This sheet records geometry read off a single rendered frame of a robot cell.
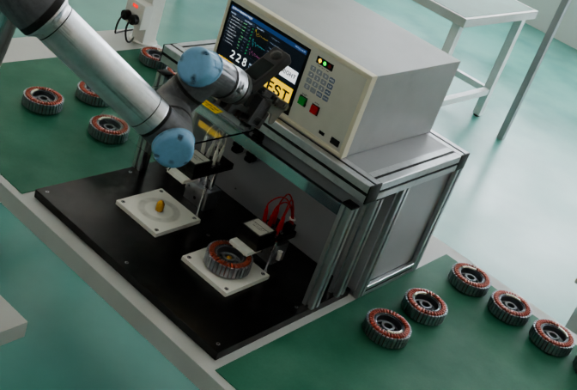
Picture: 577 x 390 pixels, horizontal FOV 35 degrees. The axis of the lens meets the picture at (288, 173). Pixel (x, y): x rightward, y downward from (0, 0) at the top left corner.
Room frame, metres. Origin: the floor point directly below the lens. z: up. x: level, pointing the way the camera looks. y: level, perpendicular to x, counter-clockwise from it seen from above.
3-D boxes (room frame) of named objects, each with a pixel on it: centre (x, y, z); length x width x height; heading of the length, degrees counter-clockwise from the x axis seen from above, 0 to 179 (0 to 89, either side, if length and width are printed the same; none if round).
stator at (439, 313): (1.91, -0.43, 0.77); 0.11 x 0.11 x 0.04
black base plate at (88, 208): (1.84, 0.16, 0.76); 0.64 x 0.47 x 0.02; 58
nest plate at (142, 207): (1.89, 0.27, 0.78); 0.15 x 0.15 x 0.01; 58
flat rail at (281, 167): (1.91, 0.11, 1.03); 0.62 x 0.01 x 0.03; 58
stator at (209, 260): (1.76, 0.06, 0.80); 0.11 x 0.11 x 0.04
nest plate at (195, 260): (1.76, 0.06, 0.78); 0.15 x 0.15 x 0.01; 58
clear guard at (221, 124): (1.89, 0.26, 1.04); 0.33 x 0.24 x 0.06; 148
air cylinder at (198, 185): (2.01, 0.19, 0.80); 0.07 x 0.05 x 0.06; 58
